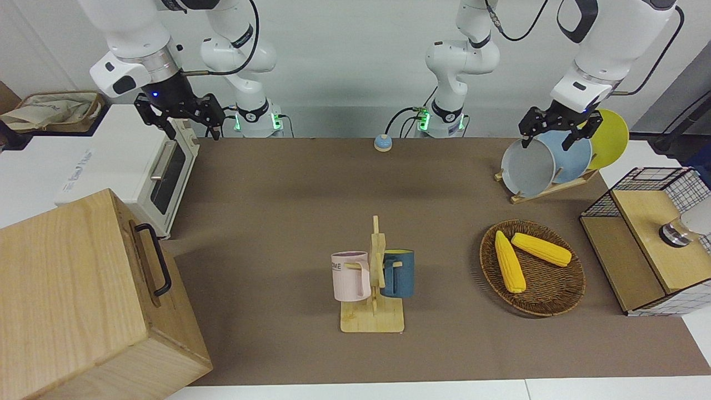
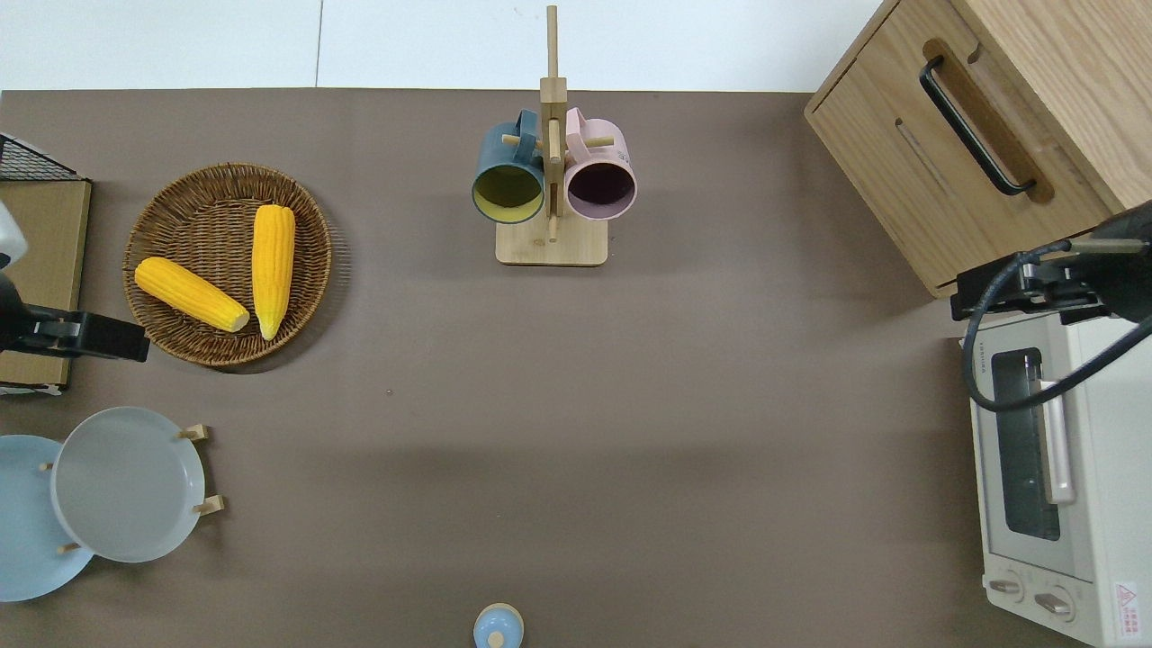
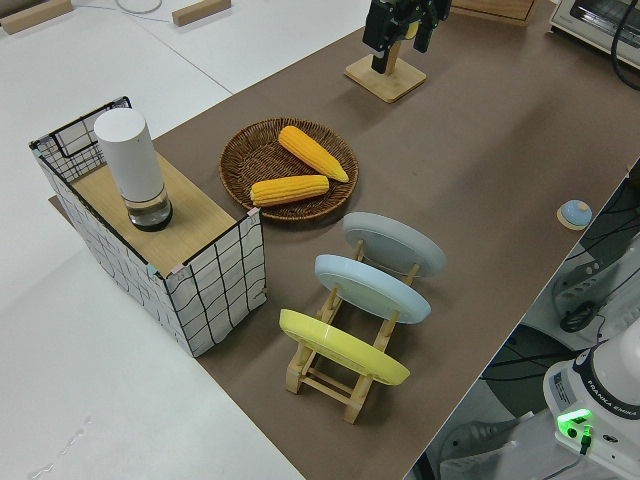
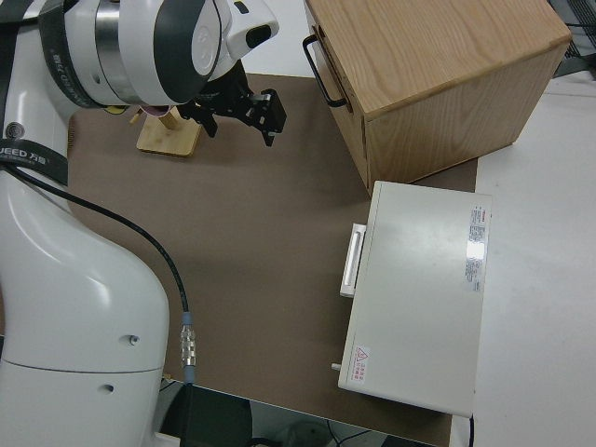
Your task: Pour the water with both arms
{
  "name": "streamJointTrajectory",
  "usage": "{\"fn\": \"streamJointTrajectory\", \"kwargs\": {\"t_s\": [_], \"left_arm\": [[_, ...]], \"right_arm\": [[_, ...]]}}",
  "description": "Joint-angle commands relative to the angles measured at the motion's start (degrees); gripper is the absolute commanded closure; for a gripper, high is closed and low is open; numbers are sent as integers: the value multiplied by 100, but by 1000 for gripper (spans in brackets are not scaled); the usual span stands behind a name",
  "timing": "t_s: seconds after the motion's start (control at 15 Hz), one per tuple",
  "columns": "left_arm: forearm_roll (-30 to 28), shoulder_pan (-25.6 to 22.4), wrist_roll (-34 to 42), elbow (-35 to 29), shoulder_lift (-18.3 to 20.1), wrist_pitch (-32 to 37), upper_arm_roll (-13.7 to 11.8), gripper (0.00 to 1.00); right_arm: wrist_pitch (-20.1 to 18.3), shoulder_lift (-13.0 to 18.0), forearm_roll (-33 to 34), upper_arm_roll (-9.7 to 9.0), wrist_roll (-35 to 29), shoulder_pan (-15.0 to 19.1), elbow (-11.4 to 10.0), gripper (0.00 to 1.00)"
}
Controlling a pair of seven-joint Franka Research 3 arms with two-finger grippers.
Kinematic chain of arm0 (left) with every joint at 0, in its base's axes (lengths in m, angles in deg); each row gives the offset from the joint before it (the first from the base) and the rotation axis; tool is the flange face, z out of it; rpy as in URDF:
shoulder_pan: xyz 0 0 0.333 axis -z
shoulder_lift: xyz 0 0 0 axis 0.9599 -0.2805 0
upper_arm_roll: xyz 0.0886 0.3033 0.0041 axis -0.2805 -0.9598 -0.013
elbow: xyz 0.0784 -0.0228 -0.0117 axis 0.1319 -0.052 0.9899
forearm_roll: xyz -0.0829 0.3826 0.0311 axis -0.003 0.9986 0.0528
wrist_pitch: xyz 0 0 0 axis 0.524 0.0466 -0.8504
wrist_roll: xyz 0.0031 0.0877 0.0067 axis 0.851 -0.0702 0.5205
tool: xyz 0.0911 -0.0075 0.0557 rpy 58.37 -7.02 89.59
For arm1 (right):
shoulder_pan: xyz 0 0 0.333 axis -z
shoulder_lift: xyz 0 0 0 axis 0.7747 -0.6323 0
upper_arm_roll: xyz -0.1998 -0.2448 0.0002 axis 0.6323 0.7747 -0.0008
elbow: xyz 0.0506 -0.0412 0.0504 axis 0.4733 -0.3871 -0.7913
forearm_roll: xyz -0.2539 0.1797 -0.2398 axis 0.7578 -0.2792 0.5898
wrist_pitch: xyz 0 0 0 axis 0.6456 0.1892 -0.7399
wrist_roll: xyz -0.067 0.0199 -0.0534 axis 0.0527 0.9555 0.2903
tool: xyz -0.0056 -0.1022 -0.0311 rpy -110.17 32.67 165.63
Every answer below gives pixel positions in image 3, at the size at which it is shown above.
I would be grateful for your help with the yellow plate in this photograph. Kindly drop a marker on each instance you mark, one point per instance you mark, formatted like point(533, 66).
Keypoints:
point(340, 345)

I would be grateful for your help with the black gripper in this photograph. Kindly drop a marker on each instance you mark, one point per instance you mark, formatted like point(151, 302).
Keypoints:
point(425, 7)

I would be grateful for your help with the light blue plate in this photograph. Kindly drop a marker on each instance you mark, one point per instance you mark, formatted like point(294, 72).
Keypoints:
point(370, 290)

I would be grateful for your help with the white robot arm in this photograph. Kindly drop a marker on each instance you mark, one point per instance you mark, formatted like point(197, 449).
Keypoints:
point(615, 380)

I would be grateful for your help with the yellow corn cob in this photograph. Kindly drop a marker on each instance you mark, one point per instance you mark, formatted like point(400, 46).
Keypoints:
point(310, 150)
point(287, 190)

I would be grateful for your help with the wooden plate rack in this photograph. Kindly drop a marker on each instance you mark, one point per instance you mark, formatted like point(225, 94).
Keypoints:
point(298, 372)

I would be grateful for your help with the white power strip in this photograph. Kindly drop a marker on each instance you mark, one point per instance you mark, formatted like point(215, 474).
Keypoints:
point(585, 287)

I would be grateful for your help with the wooden block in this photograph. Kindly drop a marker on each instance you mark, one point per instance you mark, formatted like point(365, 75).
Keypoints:
point(35, 15)
point(200, 12)

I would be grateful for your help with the brown table mat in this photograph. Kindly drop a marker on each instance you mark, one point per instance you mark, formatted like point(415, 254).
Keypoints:
point(475, 150)

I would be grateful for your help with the cream toaster oven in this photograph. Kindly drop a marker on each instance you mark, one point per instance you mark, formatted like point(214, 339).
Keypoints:
point(585, 30)

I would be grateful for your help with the brown wicker basket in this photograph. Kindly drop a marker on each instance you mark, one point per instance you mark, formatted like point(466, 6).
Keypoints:
point(250, 160)

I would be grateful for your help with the white water bottle clear base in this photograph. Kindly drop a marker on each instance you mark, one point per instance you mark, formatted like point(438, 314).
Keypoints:
point(127, 155)

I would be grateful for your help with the dark blue mug yellow inside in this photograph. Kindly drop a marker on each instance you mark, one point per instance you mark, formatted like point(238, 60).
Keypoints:
point(410, 31)

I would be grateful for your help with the wooden shelf board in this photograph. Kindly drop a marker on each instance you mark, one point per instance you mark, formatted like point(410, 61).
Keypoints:
point(190, 220)

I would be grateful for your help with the grey plate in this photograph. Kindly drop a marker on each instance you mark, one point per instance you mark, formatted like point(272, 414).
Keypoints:
point(395, 245)

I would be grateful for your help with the wooden mug tree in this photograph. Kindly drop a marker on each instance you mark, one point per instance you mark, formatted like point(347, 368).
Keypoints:
point(395, 85)

